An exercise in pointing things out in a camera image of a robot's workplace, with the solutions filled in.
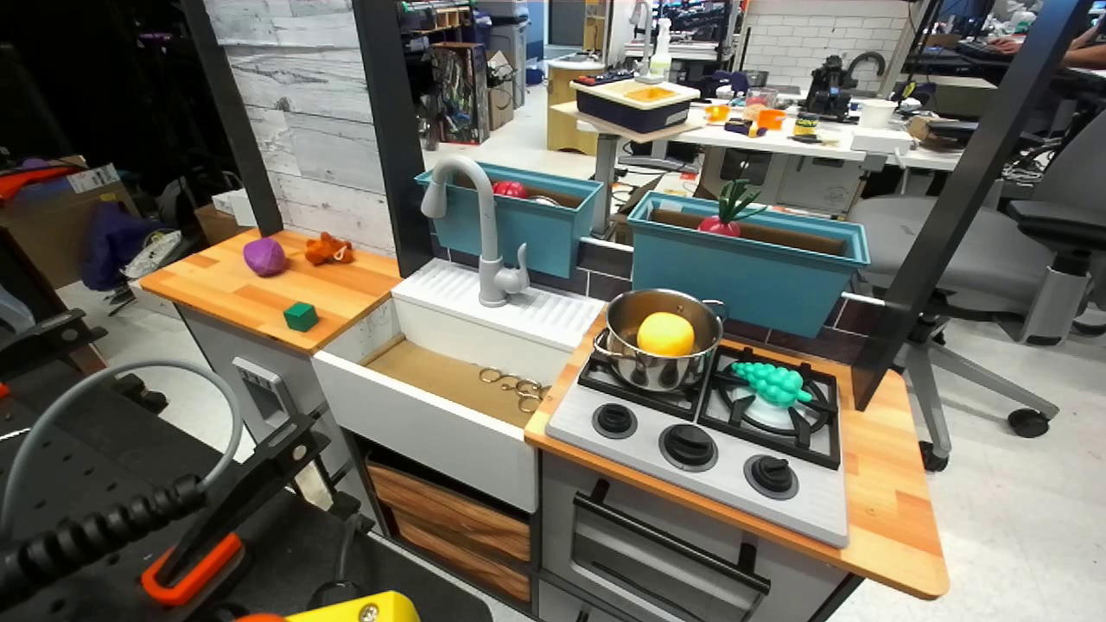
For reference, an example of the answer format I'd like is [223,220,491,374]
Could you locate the teal toy grapes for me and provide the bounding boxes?
[735,364,813,408]

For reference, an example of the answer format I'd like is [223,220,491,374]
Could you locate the grey cable loop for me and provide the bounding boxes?
[0,358,250,546]

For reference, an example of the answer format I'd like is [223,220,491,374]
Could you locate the orange toy piece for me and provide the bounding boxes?
[304,233,356,267]

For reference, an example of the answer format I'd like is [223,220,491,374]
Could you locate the right teal planter bin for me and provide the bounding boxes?
[629,195,872,336]

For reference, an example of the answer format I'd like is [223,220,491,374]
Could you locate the toy stove top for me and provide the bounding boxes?
[547,350,851,548]

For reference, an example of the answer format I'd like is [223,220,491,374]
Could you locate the yellow object bottom edge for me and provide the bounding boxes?
[234,591,420,622]

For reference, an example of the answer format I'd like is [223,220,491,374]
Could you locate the grey toy faucet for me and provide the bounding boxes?
[419,155,530,306]

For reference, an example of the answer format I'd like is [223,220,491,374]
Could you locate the white toy sink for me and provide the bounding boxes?
[313,260,602,516]

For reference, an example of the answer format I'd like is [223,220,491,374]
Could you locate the black tray with yellow contents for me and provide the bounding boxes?
[578,78,697,133]

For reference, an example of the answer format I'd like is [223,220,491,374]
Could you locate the toy oven door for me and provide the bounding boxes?
[536,451,851,622]

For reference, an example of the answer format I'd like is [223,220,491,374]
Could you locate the green block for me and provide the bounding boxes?
[283,302,317,330]

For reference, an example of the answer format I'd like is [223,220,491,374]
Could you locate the wooden drawer front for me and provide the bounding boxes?
[366,462,532,605]

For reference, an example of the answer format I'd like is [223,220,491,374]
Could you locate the orange handled clamp tool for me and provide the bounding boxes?
[137,413,328,607]

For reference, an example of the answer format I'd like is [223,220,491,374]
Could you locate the white background table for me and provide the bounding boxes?
[669,99,961,215]

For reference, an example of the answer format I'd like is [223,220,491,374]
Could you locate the purple toy eggplant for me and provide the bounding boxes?
[242,239,286,277]

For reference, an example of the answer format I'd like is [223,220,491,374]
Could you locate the grey office chair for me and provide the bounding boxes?
[896,114,1106,471]

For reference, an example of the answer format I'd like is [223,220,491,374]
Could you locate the steel pot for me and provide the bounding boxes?
[595,289,722,394]

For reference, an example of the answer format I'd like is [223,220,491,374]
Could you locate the yellow toy lemon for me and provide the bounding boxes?
[637,311,693,356]

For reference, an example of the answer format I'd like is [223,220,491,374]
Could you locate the red toy radish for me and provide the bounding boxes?
[697,180,757,234]

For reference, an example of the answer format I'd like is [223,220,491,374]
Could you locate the left teal planter bin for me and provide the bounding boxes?
[433,162,602,281]

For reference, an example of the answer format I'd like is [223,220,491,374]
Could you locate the cardboard sink liner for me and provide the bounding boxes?
[366,343,547,430]

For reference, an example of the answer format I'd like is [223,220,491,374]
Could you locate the teal planter bin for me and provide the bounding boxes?
[433,162,602,281]
[629,195,872,336]

